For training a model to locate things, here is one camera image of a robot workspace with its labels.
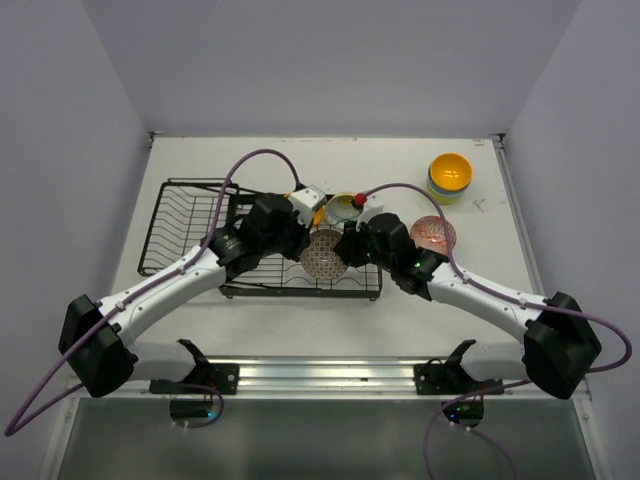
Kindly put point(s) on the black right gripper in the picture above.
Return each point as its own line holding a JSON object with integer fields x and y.
{"x": 347, "y": 246}

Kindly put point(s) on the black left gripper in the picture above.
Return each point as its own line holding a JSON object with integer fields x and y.
{"x": 303, "y": 238}

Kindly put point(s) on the brown diamond patterned bowl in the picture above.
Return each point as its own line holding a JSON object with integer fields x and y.
{"x": 319, "y": 259}

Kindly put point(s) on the yellow ribbed bowl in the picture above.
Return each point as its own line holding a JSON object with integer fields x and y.
{"x": 318, "y": 217}

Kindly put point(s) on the yellow teal patterned bowl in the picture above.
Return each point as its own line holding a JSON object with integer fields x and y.
{"x": 340, "y": 209}

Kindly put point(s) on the blue zigzag patterned bowl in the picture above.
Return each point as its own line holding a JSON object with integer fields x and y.
{"x": 429, "y": 232}

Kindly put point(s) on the lime green bowl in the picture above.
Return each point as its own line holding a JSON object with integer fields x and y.
{"x": 443, "y": 196}

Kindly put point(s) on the blue glossy bowl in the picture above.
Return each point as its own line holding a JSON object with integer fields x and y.
{"x": 449, "y": 182}

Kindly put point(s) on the smooth yellow bowl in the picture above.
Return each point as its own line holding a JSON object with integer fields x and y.
{"x": 452, "y": 161}

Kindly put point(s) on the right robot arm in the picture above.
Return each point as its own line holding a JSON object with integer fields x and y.
{"x": 553, "y": 344}

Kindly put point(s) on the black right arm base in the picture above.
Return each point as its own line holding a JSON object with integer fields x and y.
{"x": 445, "y": 376}

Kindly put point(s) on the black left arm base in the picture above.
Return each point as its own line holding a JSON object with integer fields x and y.
{"x": 198, "y": 397}

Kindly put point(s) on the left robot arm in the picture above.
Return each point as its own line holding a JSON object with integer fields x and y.
{"x": 100, "y": 339}

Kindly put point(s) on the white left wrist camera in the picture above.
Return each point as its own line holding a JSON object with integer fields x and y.
{"x": 307, "y": 201}

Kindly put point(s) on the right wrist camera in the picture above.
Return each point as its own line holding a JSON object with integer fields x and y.
{"x": 368, "y": 206}

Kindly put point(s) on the aluminium mounting rail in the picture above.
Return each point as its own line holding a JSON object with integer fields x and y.
{"x": 329, "y": 378}

